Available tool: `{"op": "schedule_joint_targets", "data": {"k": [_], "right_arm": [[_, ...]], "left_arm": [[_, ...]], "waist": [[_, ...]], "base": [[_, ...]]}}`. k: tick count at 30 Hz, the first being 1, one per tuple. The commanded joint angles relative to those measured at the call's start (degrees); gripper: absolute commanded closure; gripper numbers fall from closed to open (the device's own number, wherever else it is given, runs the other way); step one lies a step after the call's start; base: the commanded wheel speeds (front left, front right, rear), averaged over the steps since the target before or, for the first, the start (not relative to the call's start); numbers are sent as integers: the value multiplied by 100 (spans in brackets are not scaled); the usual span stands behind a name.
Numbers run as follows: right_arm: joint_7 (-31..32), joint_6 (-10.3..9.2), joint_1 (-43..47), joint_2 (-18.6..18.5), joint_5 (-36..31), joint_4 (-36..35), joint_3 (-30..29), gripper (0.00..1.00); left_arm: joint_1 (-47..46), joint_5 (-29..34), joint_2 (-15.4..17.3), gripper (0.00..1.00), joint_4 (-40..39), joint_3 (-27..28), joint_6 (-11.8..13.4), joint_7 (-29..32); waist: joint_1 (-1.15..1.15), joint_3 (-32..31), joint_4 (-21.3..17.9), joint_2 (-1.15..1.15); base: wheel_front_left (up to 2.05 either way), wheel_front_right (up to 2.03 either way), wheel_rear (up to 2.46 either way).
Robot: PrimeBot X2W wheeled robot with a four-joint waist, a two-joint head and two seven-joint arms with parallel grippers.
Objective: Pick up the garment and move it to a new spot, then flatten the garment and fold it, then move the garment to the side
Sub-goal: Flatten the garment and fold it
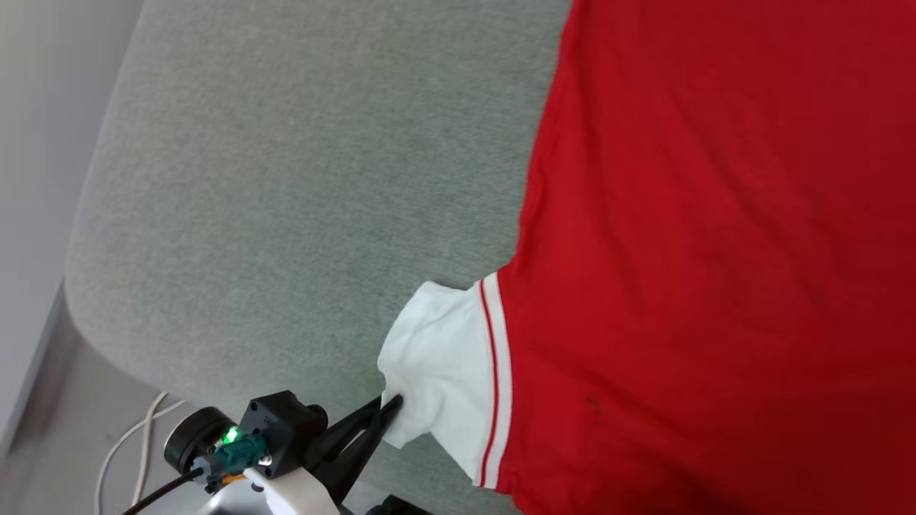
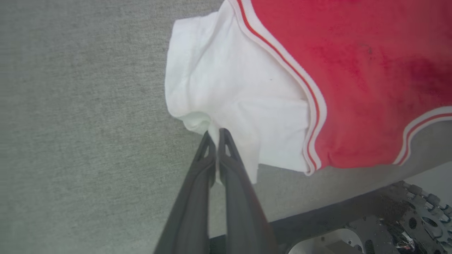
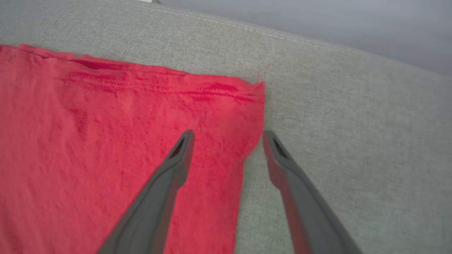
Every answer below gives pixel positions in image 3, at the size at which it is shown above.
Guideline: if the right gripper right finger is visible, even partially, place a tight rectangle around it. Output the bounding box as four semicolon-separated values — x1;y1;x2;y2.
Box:
262;130;364;254

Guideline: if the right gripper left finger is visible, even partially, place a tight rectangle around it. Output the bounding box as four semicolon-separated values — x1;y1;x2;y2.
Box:
97;130;195;254

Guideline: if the red and white shirt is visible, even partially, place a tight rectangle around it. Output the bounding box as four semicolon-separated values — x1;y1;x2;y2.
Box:
0;43;266;254

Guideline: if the grey fabric sofa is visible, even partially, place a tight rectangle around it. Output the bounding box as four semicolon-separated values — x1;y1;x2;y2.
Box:
0;0;452;254

